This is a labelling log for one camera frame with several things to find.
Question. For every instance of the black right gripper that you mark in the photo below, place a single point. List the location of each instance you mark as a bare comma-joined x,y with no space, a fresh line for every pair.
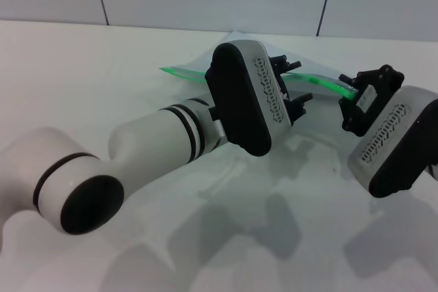
376,90

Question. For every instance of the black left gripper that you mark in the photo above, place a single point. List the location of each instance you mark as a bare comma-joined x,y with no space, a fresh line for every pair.
283,85

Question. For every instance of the green zipper slider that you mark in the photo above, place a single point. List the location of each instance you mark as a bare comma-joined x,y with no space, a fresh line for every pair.
312,80

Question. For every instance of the clear document bag green zipper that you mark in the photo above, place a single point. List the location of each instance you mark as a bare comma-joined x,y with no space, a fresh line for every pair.
196,68

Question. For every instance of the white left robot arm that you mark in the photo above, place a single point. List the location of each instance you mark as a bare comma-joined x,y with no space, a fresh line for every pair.
150,145

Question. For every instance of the grey black left wrist camera box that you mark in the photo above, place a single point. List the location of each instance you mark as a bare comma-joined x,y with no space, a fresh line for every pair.
239,100

